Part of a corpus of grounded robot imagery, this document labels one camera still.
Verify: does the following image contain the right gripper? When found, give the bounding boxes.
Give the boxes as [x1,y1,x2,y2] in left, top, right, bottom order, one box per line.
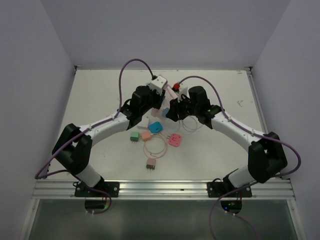
[166,93,199,122]

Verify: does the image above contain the pink power strip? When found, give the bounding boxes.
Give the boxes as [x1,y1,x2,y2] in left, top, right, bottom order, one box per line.
[151,108,161,118]

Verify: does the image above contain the light blue small plug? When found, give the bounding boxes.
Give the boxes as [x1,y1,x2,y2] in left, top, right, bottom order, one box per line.
[162,107,170,118]

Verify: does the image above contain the blue square charger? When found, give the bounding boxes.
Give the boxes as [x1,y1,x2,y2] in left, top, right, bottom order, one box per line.
[148,121,163,134]

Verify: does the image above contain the pink charger plug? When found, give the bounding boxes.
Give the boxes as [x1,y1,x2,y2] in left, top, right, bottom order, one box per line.
[141,131,152,142]

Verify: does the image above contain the green plug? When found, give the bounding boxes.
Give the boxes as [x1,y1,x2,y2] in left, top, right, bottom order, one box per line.
[129,131,140,143]

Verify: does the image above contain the pink square charger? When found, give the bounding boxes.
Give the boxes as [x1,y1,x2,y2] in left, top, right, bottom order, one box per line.
[168,133,182,147]

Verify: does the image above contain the white charger plug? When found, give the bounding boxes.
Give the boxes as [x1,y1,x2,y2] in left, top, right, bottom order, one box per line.
[137,118,150,129]

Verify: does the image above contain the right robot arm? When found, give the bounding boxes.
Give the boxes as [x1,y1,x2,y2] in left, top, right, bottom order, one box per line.
[166,86,288,197]

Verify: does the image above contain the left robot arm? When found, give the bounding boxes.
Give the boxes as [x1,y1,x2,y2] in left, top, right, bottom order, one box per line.
[52,83,167,197]

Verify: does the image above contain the brown plug adapter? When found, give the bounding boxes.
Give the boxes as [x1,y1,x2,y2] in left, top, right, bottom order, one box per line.
[146,158,157,171]

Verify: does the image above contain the lilac thin cable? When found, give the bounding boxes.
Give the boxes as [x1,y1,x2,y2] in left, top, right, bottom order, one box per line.
[178,116,201,132]

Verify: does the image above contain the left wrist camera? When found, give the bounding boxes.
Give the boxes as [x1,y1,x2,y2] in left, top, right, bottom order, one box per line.
[148,75,168,95]

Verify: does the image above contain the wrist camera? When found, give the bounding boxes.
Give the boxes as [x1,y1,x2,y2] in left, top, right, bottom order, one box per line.
[172,82,188,102]
[148,75,168,95]

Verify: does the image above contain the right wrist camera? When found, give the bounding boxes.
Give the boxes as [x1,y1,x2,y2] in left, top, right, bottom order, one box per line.
[172,82,188,102]

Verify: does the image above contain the thin pink charger cable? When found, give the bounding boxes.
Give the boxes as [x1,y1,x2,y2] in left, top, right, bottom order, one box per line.
[142,132,169,160]

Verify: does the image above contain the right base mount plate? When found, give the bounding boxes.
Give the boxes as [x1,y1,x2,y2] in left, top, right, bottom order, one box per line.
[206,178,253,198]

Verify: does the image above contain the base mount plate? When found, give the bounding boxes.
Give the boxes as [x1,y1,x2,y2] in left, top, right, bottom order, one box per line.
[72,181,120,198]
[206,178,253,198]

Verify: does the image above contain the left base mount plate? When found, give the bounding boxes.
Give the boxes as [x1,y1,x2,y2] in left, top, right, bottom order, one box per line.
[72,181,120,198]

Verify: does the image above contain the aluminium front rail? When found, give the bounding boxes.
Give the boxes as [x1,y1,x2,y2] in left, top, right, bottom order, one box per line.
[32,178,295,200]

